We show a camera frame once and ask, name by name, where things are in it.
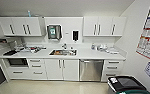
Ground chrome sink faucet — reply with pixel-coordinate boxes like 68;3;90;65
61;43;69;51

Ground stainless steel dishwasher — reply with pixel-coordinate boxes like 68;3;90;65
79;59;105;82

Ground black built-in microwave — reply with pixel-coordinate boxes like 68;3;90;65
5;57;29;67

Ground steel paper towel dispenser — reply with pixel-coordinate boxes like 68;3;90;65
46;23;63;41

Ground grey bin with green lid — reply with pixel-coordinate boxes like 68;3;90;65
115;87;150;94

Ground steel kitchen sink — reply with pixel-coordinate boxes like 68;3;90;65
49;48;78;57

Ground white wall cabinet, bottle atop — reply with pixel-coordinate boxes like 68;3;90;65
0;16;43;38

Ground dish soap bottle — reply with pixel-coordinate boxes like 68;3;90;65
90;43;96;51

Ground orange bowl in sink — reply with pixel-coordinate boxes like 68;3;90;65
54;50;63;55

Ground white wall cabinet three doors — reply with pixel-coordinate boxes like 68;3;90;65
82;15;127;38

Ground black wall soap dispenser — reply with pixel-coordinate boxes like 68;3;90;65
72;29;80;44

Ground white two-door sink cabinet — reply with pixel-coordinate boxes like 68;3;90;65
44;58;80;81

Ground stack of white bowls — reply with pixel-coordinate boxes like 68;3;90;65
96;43;109;51

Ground small light blue bottle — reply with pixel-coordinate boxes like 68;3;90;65
26;9;32;18

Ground white drawer cabinet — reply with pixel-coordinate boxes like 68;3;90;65
27;58;47;79
103;59;125;82

